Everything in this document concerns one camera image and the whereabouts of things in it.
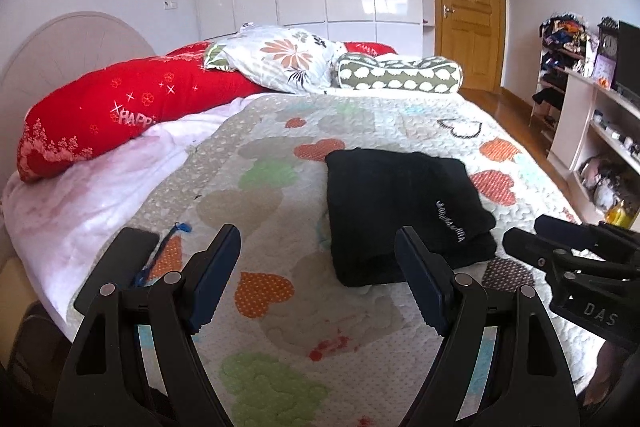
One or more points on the red printed pillow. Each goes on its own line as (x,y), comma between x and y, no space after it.
(125,107)

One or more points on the black rectangular pad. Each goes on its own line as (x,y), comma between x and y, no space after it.
(120,252)

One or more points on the white shelf unit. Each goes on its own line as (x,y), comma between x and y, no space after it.
(570,122)

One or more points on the white round headboard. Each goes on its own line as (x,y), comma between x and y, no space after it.
(60,47)

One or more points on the black television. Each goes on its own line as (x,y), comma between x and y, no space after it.
(630,57)

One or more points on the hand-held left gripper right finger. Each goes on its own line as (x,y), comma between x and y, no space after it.
(420,282)

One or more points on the purple card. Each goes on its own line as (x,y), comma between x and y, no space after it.
(603,69)

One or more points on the white floral pillow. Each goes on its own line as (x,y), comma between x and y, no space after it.
(285,57)

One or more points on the rack with clothes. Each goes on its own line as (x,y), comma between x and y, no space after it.
(560,52)

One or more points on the yellow bottle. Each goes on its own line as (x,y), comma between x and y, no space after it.
(620,214)

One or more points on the green white-dotted bolster pillow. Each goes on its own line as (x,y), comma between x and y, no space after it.
(400,74)

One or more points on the white wall socket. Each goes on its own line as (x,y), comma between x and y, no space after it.
(170,5)

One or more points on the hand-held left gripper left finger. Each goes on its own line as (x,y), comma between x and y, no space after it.
(215,277)

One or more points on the wooden door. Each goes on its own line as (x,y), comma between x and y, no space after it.
(470,7)

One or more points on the dark mantel clock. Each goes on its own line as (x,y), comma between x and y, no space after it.
(608,39)

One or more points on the black pants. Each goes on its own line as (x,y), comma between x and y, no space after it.
(400,207)

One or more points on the heart-patterned quilt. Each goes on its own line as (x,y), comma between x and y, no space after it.
(280,217)

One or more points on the white fleece blanket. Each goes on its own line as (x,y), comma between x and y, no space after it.
(85,197)

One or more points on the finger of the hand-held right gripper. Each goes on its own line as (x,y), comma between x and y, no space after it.
(565,232)
(525,244)

